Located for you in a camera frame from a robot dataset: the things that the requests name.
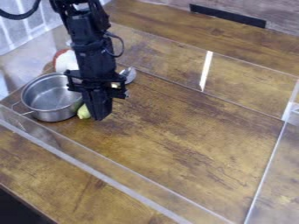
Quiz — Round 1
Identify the clear acrylic barrier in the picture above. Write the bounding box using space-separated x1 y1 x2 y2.
244 80 299 224
0 105 233 224

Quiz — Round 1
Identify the clear acrylic front barrier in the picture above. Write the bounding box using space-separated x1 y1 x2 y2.
0 105 233 224

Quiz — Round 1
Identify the stainless steel pot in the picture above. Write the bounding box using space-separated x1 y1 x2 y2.
10 73 82 123

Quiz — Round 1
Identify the clear acrylic right barrier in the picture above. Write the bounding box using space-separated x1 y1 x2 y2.
244 80 299 224

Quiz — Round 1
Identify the black cable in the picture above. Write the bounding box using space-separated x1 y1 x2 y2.
101 31 126 58

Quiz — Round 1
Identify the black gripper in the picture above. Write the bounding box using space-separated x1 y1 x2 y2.
64 70 128 121

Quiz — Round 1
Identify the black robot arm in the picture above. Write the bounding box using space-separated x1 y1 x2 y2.
50 0 126 121

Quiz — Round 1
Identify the green handled metal spoon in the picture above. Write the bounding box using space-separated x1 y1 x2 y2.
77 66 136 119

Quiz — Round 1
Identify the red and white toy mushroom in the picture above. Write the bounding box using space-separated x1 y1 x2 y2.
52 49 78 73

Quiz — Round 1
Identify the black strip on table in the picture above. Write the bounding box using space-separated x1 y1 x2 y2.
189 3 267 28

